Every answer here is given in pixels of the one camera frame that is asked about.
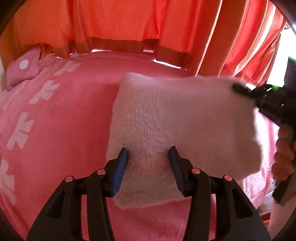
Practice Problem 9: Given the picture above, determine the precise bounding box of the white knitted garment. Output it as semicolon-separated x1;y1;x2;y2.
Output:
106;73;264;209

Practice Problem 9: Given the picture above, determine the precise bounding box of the person's right hand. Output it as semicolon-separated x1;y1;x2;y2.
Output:
271;126;295;181

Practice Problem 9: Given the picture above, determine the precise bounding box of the orange curtain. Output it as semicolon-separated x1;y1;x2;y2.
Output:
1;1;286;85

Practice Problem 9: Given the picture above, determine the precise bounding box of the pink floral bed blanket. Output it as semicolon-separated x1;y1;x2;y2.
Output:
1;52;274;240

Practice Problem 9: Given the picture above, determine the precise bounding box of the pink flower-shaped pillow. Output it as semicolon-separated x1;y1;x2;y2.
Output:
6;45;57;91

